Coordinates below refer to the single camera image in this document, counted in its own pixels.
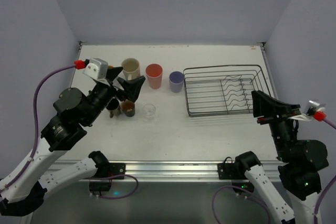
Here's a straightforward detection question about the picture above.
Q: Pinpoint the beige patterned mug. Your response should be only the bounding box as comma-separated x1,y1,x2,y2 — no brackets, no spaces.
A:
121,58,141,80

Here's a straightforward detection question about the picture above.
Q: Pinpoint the pink plastic cup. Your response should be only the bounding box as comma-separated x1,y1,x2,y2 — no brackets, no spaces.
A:
145,63,163,89

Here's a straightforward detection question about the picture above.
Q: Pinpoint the clear glass cup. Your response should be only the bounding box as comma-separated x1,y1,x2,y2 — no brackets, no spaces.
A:
142,103,156,123

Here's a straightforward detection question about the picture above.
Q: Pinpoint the lavender plastic cup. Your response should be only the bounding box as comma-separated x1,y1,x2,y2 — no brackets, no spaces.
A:
169,71,184,93

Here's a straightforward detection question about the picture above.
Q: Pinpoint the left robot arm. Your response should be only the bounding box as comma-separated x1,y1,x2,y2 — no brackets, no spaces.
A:
1,67,145,217

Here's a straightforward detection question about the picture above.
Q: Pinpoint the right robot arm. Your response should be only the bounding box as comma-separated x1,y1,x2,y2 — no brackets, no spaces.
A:
234,91,329,223

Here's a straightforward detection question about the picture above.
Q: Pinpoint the right controller box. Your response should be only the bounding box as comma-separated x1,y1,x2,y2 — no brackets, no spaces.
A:
232,182,255,198

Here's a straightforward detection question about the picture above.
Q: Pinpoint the controller box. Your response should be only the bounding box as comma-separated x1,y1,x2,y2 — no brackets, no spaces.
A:
232,182,255,198
89,182,111,195

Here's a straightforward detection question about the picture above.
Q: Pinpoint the left controller box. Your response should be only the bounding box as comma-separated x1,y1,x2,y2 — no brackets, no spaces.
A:
89,182,111,195

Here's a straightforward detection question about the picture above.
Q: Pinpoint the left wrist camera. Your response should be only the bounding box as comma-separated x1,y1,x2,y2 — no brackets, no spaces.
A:
83,58,108,82

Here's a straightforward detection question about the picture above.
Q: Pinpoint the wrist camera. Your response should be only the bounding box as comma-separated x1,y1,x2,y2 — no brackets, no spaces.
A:
83,58,108,82
290,100,327,122

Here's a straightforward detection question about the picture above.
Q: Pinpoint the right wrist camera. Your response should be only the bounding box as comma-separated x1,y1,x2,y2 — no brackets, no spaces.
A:
290,100,327,122

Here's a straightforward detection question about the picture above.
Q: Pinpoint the wire dish rack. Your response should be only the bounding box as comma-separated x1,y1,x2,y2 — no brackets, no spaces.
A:
183,64,274,118

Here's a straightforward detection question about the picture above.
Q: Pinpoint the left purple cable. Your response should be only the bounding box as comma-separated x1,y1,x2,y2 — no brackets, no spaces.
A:
0,60,139,200

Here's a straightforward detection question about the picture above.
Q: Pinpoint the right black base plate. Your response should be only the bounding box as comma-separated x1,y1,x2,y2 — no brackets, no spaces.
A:
217,157,250,180

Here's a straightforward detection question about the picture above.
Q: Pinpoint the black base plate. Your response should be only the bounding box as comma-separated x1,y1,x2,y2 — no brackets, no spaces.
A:
108,163,126,180
217,157,250,180

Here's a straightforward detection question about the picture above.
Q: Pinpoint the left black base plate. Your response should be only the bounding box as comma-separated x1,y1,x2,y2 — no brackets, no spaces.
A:
108,163,126,180

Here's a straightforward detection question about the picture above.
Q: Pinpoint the aluminium mounting rail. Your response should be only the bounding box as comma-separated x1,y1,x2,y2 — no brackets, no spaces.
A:
33,159,289,182

